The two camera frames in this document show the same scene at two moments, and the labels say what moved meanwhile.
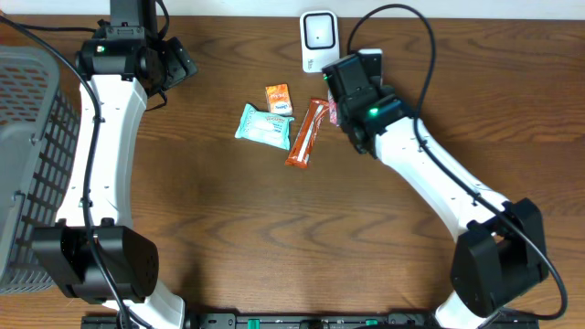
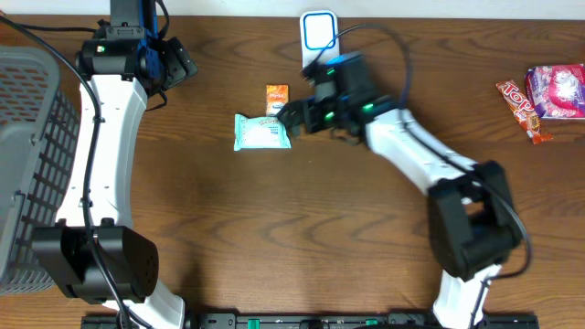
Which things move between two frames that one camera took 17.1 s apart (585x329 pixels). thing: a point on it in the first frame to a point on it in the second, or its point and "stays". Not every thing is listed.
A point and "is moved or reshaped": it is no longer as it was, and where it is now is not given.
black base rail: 317,322 stays
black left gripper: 181,64 stays
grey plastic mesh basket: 39,123 stays
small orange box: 278,99 stays
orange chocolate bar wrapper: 312,121 to 522,111
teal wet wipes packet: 263,127 is moved or reshaped
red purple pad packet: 333,107 is moved or reshaped
